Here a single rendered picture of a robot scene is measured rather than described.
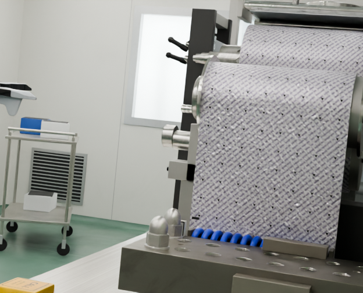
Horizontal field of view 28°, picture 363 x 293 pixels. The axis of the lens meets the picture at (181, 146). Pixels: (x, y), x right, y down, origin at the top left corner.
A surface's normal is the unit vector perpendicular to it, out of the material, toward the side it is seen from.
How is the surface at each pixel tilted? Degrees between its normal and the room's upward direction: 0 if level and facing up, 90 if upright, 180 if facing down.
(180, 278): 90
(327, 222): 90
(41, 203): 90
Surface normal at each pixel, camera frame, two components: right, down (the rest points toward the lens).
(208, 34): -0.29, 0.02
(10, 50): 0.95, 0.11
